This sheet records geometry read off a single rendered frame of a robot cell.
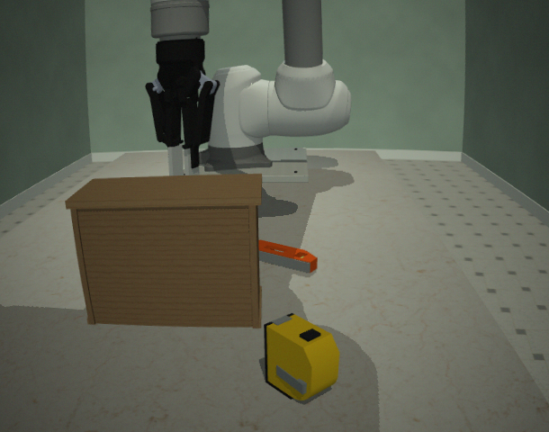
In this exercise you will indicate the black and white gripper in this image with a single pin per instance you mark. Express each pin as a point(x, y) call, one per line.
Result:
point(181, 73)

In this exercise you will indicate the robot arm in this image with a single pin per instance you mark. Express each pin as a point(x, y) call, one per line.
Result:
point(304, 100)

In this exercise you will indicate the brown wooden cabinet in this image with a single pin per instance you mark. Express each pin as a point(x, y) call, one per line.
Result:
point(173, 251)

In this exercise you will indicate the orange spirit level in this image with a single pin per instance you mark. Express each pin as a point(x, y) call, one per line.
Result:
point(291, 257)

